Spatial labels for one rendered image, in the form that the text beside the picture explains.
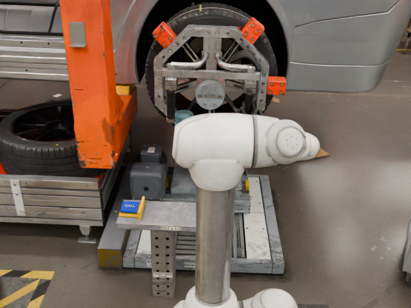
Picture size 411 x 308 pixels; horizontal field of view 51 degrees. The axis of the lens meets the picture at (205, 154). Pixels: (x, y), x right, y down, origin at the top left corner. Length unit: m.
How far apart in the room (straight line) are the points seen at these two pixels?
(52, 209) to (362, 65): 1.77
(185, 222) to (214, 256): 0.66
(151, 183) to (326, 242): 1.02
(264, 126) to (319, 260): 1.48
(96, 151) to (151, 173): 0.35
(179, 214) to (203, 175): 0.84
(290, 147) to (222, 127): 0.16
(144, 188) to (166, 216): 0.44
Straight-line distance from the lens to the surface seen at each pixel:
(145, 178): 2.23
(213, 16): 2.11
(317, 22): 2.34
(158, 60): 2.08
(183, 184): 2.47
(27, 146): 2.39
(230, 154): 1.01
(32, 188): 2.35
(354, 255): 2.51
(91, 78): 1.89
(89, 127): 1.98
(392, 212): 2.93
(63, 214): 2.38
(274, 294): 1.37
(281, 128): 1.00
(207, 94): 1.97
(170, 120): 1.94
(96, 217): 2.34
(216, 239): 1.15
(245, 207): 2.47
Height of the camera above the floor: 1.57
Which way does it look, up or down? 29 degrees down
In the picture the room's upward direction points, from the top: 2 degrees clockwise
